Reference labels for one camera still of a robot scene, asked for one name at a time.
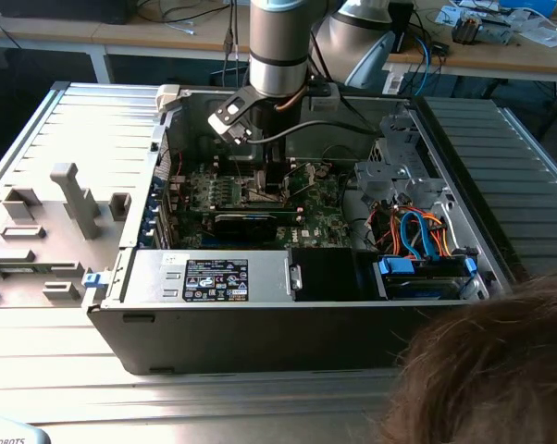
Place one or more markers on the thin metal locking lever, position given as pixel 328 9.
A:
pixel 235 159

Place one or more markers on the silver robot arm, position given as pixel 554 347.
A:
pixel 278 46

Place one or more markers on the metal CPU socket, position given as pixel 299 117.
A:
pixel 260 199

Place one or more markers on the CPU cooler on desk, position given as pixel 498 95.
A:
pixel 466 28

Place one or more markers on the installed RAM stick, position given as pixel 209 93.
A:
pixel 260 211

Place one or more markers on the black graphics card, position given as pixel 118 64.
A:
pixel 246 227

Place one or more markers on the green motherboard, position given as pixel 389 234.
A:
pixel 325 213

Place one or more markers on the black plastic shroud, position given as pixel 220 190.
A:
pixel 325 275

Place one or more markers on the metal disk bay cage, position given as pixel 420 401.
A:
pixel 399 172

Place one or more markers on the beige case latch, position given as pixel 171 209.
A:
pixel 169 98

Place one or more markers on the blue card retainer clips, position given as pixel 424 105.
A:
pixel 144 233

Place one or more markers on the hard disk in blue carrier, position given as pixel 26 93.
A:
pixel 394 268

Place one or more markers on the silver power supply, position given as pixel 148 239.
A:
pixel 149 277

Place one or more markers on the black open PC case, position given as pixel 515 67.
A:
pixel 260 342

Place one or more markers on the wooden desk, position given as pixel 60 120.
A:
pixel 144 34

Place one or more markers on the black box on desk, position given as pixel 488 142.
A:
pixel 403 23

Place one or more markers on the blue case latch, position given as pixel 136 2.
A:
pixel 93 280

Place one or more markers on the grey parts rack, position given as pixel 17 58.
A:
pixel 42 217

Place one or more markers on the silver drive on desk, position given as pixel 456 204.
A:
pixel 496 32

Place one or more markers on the black monitor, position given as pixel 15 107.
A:
pixel 52 9

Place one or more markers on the person's brown-haired head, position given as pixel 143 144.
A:
pixel 491 370

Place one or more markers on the blue box on desk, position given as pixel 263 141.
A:
pixel 528 5

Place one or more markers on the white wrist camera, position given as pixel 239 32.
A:
pixel 227 122
pixel 322 102

